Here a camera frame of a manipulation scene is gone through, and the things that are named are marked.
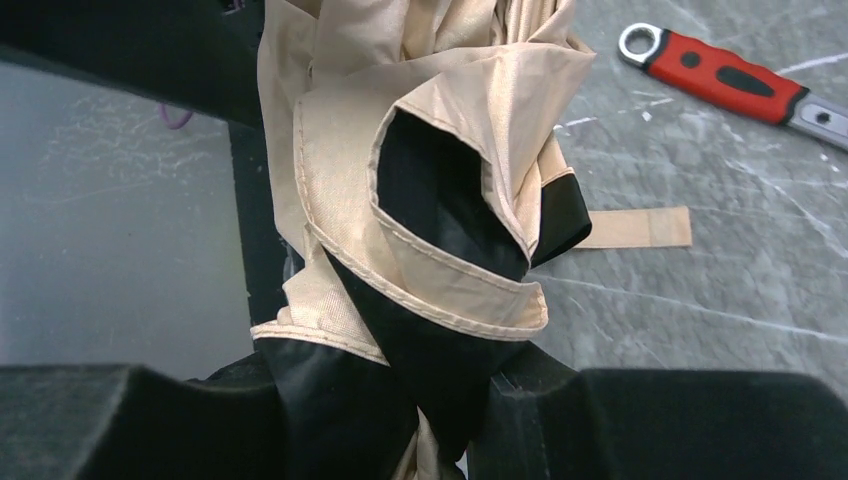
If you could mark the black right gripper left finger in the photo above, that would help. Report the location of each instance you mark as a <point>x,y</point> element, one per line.
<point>131,422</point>

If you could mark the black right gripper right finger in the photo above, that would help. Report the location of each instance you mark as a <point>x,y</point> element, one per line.
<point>546,421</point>

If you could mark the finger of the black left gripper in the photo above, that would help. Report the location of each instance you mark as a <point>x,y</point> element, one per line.
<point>197,55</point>

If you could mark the beige umbrella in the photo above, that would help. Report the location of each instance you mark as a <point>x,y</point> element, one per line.
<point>415,170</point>

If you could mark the red handled adjustable wrench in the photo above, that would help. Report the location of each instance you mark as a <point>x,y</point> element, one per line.
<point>724,79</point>

